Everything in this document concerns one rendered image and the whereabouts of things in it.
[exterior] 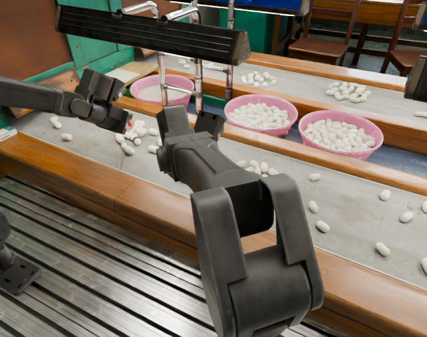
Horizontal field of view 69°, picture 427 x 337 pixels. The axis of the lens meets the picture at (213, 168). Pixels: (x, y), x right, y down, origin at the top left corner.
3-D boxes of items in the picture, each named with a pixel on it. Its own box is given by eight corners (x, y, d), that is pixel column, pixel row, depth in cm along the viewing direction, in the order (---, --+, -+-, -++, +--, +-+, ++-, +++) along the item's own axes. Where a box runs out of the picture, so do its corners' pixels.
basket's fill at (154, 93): (170, 123, 123) (169, 110, 119) (127, 110, 131) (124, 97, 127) (199, 100, 138) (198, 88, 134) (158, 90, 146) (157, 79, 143)
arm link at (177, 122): (146, 123, 58) (144, 94, 47) (190, 116, 60) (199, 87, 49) (158, 182, 56) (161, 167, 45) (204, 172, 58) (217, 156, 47)
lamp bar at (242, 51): (238, 67, 72) (239, 35, 68) (55, 32, 95) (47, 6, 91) (251, 57, 78) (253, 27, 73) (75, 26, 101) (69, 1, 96)
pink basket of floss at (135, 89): (200, 118, 127) (200, 96, 121) (135, 126, 122) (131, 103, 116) (188, 91, 148) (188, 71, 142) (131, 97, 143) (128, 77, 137)
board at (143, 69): (108, 95, 123) (107, 92, 123) (81, 87, 129) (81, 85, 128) (158, 68, 146) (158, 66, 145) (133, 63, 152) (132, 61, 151)
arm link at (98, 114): (97, 97, 84) (78, 89, 78) (113, 103, 82) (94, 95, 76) (89, 122, 84) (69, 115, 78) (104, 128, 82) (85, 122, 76)
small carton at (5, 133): (0, 142, 97) (-3, 136, 96) (-7, 139, 98) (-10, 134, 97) (17, 133, 101) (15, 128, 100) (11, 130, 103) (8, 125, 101)
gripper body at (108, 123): (105, 105, 91) (87, 97, 84) (133, 114, 87) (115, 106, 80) (99, 126, 91) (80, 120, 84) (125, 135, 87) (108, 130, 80)
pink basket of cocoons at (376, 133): (368, 186, 94) (379, 162, 88) (284, 162, 104) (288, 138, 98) (377, 144, 112) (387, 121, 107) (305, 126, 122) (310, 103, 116)
